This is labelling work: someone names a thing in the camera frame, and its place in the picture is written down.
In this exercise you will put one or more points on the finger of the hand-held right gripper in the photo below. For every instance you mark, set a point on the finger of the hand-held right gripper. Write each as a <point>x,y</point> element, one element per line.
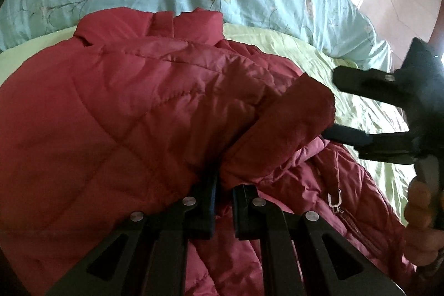
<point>350,135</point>
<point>353,79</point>

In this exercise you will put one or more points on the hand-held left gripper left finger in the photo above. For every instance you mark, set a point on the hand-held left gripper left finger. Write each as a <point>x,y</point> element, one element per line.
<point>208,209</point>

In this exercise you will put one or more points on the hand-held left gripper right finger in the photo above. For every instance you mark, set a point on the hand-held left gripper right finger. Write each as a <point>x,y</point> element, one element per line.
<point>242,212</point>

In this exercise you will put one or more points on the red quilted jacket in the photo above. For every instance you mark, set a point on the red quilted jacket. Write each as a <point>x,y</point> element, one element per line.
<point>131,115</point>

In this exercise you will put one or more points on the person's right hand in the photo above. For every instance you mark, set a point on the person's right hand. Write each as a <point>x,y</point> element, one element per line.
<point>418,212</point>

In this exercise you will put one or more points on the light green blanket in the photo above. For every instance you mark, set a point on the light green blanket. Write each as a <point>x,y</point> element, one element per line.
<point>350,101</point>

